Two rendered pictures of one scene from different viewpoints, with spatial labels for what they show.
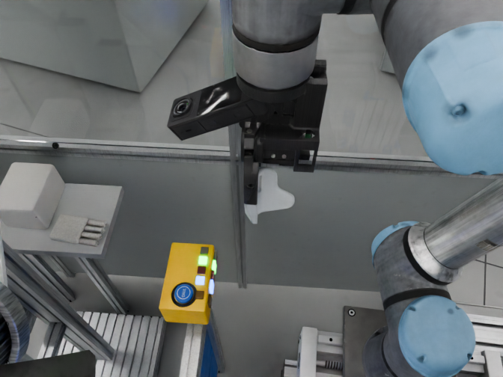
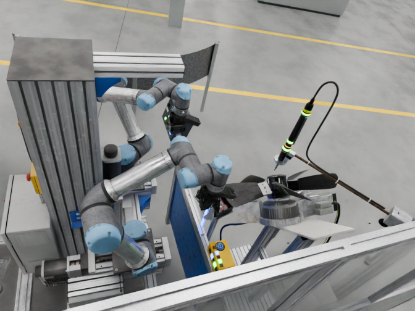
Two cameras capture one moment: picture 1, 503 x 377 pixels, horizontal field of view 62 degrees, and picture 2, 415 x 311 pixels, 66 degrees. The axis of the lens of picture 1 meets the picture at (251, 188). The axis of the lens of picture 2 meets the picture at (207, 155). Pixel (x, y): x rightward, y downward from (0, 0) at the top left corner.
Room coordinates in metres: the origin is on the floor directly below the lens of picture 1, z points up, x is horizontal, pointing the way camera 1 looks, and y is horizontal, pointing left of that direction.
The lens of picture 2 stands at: (0.95, -0.52, 2.68)
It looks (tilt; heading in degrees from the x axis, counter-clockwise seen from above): 47 degrees down; 146
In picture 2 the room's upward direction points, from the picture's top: 16 degrees clockwise
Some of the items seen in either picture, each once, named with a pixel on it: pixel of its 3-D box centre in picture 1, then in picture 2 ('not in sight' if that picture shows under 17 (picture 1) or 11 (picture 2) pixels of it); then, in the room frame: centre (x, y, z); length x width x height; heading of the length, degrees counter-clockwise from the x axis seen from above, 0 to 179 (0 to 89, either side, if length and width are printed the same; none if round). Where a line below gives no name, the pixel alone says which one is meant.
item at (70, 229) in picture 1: (78, 230); not in sight; (0.61, 0.50, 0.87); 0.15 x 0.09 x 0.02; 80
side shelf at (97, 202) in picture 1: (55, 217); not in sight; (0.66, 0.60, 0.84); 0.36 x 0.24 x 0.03; 86
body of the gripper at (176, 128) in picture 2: not in sight; (177, 121); (-0.18, 0.01, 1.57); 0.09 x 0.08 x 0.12; 86
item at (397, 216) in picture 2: not in sight; (399, 220); (0.64, 0.84, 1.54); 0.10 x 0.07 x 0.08; 31
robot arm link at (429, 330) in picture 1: (427, 337); (134, 235); (0.20, -0.30, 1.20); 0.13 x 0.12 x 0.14; 2
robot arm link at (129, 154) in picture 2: not in sight; (125, 157); (-0.30, -0.23, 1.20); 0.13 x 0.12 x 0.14; 126
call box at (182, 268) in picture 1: (190, 283); (220, 258); (0.38, 0.14, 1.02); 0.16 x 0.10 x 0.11; 176
